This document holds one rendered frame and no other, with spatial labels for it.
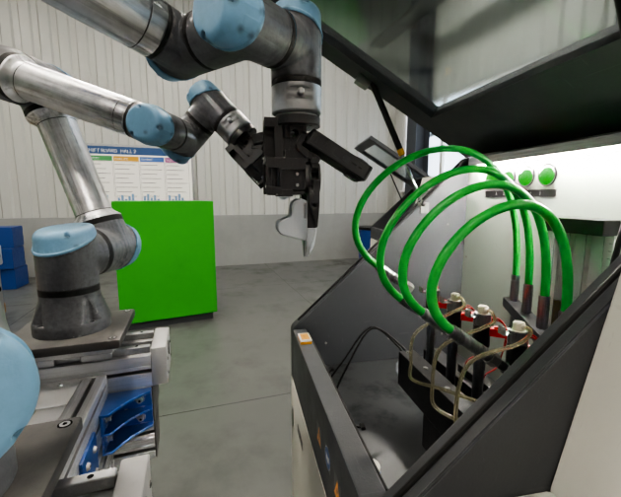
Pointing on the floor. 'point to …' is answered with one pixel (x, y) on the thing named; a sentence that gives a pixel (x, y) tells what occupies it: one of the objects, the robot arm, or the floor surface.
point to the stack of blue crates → (11, 255)
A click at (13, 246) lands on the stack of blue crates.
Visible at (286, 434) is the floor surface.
